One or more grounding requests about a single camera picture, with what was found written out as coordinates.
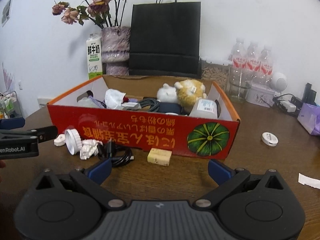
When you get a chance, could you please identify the iridescent white plastic bag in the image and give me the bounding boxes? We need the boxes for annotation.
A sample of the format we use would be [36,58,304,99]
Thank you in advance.
[77,97,98,108]

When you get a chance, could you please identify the white plastic bottle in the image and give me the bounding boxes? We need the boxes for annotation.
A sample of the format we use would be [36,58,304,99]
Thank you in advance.
[189,99,217,119]

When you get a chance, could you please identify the white yellow plush hamster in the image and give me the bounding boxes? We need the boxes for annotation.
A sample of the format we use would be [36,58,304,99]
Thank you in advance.
[157,79,207,111]

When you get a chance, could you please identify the small white cap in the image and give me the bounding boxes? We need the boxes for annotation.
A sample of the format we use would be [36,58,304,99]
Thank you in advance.
[54,134,66,147]

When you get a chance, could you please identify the white screw lid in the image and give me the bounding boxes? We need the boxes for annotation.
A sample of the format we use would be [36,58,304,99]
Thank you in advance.
[65,129,82,155]

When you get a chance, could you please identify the white paper slip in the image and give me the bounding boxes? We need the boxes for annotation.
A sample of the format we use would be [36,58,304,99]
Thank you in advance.
[298,173,320,189]

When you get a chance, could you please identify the crumpled white tissue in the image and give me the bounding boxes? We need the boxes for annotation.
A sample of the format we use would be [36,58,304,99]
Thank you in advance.
[80,139,103,160]

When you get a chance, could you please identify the lavender knitted cloth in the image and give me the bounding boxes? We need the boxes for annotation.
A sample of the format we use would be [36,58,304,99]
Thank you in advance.
[88,96,106,109]

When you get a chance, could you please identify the small white round case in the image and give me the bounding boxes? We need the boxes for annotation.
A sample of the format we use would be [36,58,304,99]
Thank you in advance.
[261,132,279,147]

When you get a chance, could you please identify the green white milk carton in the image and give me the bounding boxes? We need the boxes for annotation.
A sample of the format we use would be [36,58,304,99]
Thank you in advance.
[86,33,103,79]

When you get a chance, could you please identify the purple tissue pack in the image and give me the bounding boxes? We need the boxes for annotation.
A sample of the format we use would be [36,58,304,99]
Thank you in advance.
[297,103,320,136]

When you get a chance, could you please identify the beige eraser block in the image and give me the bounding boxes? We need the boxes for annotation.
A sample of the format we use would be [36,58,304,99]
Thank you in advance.
[147,148,172,166]

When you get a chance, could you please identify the cardboard box orange red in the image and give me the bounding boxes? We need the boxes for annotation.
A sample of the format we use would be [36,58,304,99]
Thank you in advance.
[48,75,241,160]

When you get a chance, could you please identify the purple marbled vase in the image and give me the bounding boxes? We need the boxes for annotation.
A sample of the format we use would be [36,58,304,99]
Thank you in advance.
[101,27,131,76]

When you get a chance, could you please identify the black upright device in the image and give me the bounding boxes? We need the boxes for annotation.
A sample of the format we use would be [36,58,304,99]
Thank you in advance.
[302,83,317,105]

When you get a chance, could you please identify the empty glass cup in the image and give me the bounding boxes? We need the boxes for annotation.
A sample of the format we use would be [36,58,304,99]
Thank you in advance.
[229,80,252,101]

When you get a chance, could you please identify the navy blue pouch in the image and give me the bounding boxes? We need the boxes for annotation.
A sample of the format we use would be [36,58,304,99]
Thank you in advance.
[158,102,182,115]

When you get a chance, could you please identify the white round speaker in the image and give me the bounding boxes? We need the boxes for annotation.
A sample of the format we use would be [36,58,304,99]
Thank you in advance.
[270,72,287,92]

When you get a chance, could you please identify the water bottle middle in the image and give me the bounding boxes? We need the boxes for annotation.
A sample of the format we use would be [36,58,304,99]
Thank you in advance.
[246,41,260,83]

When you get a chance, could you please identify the water bottle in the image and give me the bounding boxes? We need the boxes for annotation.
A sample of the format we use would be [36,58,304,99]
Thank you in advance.
[229,37,247,82]
[259,46,273,85]
[246,41,260,83]

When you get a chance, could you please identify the water bottle right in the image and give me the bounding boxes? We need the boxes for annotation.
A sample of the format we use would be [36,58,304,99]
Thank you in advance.
[259,46,273,85]

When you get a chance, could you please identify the water bottle left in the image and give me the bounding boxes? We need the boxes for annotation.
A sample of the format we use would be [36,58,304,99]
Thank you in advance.
[229,37,247,82]

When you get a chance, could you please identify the dried pink rose bouquet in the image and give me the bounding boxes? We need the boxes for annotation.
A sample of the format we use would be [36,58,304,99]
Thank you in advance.
[52,0,127,29]

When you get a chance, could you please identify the clear seed storage container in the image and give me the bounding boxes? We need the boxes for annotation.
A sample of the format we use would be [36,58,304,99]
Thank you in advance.
[201,59,231,90]

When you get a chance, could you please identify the black paper shopping bag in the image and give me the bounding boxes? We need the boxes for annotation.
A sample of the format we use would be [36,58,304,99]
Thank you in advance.
[129,0,201,79]

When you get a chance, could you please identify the black coiled cable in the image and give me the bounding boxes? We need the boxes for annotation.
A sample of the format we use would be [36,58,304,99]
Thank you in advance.
[96,141,135,168]

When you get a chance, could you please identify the white charger with cables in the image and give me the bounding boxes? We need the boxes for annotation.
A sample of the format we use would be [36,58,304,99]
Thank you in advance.
[273,93,303,115]

